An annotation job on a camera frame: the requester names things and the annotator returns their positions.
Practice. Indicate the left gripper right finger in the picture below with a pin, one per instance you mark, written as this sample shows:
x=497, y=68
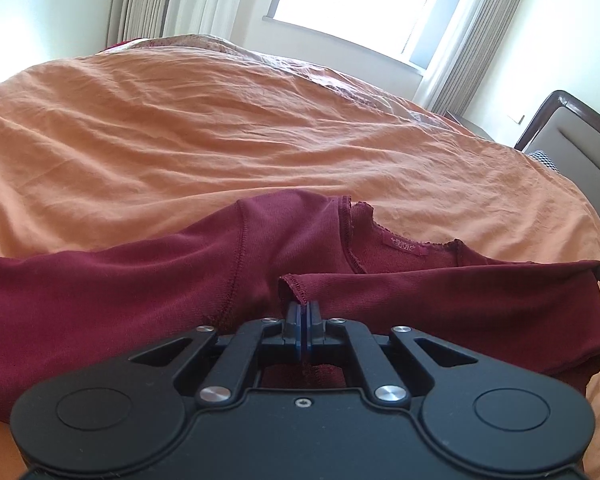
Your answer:
x=314, y=332

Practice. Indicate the black white checkered pillow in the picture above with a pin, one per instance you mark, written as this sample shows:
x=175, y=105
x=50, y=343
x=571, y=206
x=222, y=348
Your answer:
x=543, y=159

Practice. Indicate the white framed window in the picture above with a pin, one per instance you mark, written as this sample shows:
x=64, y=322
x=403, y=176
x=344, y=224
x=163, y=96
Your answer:
x=409, y=31

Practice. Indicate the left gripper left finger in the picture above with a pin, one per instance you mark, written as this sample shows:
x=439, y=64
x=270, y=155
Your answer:
x=293, y=331

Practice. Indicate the dark red long-sleeve shirt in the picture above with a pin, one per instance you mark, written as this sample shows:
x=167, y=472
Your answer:
x=64, y=311

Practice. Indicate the orange bed sheet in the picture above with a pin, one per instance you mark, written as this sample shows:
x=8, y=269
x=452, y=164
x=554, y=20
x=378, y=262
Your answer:
x=117, y=147

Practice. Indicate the beige right curtain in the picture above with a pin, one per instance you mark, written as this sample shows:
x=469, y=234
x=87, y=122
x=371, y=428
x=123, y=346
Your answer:
x=464, y=55

